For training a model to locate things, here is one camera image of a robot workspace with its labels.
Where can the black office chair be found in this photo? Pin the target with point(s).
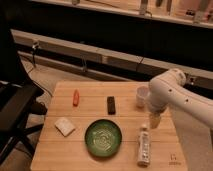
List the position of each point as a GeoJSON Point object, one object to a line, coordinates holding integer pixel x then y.
{"type": "Point", "coordinates": [18, 95]}

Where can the cream gripper tool tip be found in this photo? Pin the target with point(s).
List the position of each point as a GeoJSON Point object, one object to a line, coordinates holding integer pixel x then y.
{"type": "Point", "coordinates": [154, 120]}

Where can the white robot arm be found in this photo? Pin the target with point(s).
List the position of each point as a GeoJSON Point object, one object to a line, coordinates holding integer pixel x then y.
{"type": "Point", "coordinates": [168, 88]}

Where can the green ceramic bowl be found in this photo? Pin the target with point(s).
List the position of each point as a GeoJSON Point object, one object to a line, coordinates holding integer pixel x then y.
{"type": "Point", "coordinates": [103, 138]}

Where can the white sponge block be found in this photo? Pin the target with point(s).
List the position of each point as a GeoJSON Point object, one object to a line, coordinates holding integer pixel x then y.
{"type": "Point", "coordinates": [64, 126]}

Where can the black rectangular block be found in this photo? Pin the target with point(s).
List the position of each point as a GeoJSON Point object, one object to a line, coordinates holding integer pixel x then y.
{"type": "Point", "coordinates": [111, 105]}

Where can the white plastic bottle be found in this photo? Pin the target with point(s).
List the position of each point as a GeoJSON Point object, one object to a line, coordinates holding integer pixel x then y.
{"type": "Point", "coordinates": [144, 146]}

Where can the white paper cup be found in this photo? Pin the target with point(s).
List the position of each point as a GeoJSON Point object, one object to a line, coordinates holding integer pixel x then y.
{"type": "Point", "coordinates": [141, 95]}

